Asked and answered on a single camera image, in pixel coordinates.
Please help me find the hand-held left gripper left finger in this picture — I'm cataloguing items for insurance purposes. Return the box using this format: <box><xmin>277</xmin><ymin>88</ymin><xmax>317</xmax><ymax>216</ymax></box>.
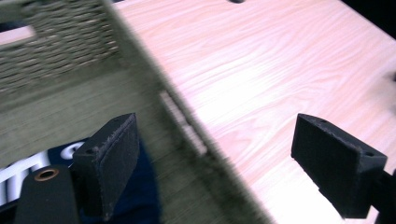
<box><xmin>72</xmin><ymin>112</ymin><xmax>140</xmax><ymax>222</ymax></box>

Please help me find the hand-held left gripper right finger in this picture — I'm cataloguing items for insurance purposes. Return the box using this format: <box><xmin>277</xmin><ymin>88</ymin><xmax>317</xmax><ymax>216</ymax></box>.
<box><xmin>290</xmin><ymin>113</ymin><xmax>389</xmax><ymax>219</ymax></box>

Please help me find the dark navy hoodie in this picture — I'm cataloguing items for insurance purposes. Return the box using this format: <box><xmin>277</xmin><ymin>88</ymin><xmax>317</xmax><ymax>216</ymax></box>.
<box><xmin>0</xmin><ymin>136</ymin><xmax>163</xmax><ymax>224</ymax></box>

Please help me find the green woven basket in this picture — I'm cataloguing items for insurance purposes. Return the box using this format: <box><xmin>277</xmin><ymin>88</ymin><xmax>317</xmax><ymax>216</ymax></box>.
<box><xmin>0</xmin><ymin>0</ymin><xmax>276</xmax><ymax>224</ymax></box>

